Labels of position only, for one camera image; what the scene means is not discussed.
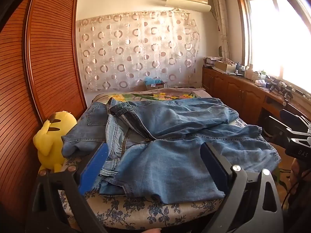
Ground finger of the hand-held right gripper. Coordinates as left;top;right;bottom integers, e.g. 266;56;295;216
263;116;303;142
279;109;311;133

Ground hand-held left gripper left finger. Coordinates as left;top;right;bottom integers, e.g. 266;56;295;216
25;142;110;233

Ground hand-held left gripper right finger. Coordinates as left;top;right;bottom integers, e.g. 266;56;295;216
200;141;285;233

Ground light blue jeans pants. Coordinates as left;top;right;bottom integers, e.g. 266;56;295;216
98;97;281;205

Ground dark blue jeans pants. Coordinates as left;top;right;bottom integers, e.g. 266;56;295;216
61;97;133;158

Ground person's right hand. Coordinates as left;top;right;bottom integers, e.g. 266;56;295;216
290;159;305;195

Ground patterned floor rug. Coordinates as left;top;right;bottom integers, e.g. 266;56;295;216
271;148;295;209

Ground black device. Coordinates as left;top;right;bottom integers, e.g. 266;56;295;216
266;79;282;93

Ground yellow plush toy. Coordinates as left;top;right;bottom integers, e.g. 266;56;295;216
33;111;78;173

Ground wooden cabinet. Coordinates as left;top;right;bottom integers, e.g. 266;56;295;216
202;67;311;127

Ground person's dark clothing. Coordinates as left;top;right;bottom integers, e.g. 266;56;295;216
282;182;311;233

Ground bed with blue floral sheet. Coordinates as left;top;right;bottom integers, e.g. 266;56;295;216
36;87;282;231

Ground open tan cardboard box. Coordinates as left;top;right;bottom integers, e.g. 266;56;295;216
215;61;237;72

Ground window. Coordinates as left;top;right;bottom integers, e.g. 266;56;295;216
239;0;311;95

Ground colourful floral blanket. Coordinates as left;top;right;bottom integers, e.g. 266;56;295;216
91;87;212;102

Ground stack of papers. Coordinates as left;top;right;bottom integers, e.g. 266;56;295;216
204;57;223;67

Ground beige window curtain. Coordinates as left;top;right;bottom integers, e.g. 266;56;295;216
212;0;231;60

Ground circle patterned sheer curtain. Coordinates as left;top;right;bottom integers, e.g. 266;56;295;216
76;11;201;93

